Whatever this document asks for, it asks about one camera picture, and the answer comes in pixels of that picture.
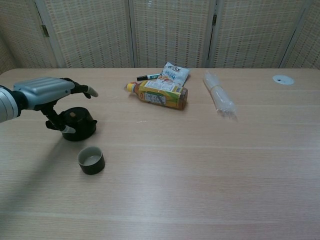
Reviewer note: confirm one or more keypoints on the dark green teapot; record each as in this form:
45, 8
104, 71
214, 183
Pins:
81, 125

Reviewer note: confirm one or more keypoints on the black white marker pen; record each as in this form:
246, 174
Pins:
147, 76

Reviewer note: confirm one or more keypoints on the yellow label tea bottle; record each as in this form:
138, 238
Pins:
160, 96

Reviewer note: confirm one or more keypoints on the brass screen hinge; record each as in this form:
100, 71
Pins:
45, 30

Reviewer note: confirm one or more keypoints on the white snack bag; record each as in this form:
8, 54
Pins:
175, 73

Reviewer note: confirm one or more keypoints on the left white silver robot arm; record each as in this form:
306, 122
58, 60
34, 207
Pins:
7, 105

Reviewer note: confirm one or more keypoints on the woven folding screen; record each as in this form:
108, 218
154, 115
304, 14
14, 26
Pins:
170, 32

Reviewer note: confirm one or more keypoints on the dark screen hinge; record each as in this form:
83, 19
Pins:
214, 20

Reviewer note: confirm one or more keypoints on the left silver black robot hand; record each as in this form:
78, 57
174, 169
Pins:
42, 91

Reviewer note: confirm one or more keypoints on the white round sticker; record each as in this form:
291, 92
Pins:
283, 80

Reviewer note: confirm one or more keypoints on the dark green cup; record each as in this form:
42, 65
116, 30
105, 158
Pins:
93, 167

